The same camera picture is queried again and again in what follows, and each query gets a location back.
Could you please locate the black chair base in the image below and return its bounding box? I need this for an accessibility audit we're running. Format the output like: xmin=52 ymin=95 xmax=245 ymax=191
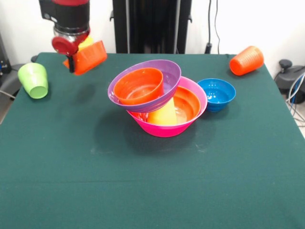
xmin=0 ymin=63 xmax=31 ymax=96
xmin=274 ymin=59 xmax=305 ymax=104

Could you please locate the blue plastic bowl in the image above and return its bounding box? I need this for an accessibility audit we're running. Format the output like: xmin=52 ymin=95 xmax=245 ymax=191
xmin=197 ymin=78 xmax=237 ymax=113

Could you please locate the dark green table cloth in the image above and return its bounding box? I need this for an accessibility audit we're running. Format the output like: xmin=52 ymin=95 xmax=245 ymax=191
xmin=0 ymin=52 xmax=305 ymax=229

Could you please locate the orange plastic cup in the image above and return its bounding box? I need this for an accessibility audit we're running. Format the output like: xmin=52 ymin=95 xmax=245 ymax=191
xmin=229 ymin=45 xmax=264 ymax=76

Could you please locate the yellow plastic cup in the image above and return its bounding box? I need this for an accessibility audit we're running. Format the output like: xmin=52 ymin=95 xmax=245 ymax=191
xmin=78 ymin=35 xmax=94 ymax=51
xmin=147 ymin=97 xmax=178 ymax=126

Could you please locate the black hanging wall cable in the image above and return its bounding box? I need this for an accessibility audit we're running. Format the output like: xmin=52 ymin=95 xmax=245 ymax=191
xmin=205 ymin=0 xmax=221 ymax=55

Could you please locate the green plastic cup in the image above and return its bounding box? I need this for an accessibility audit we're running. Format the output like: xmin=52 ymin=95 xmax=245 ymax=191
xmin=17 ymin=62 xmax=49 ymax=100

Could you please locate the purple plastic bowl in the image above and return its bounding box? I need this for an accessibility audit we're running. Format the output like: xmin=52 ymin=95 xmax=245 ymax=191
xmin=107 ymin=59 xmax=182 ymax=114

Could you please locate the small orange plastic bowl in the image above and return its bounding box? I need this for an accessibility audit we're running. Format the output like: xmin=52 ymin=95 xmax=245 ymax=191
xmin=62 ymin=40 xmax=108 ymax=76
xmin=113 ymin=67 xmax=165 ymax=106

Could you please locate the large orange plastic bowl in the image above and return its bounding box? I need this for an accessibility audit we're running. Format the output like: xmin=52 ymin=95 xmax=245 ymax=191
xmin=130 ymin=85 xmax=202 ymax=125

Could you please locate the large pink plastic bowl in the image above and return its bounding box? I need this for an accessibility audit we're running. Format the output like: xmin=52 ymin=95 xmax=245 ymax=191
xmin=127 ymin=76 xmax=208 ymax=138

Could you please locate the tangle of floor cables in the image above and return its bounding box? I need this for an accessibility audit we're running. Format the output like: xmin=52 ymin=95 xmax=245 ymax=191
xmin=285 ymin=73 xmax=305 ymax=127

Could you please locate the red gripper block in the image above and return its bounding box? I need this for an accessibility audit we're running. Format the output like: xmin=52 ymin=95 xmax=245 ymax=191
xmin=51 ymin=32 xmax=91 ymax=74

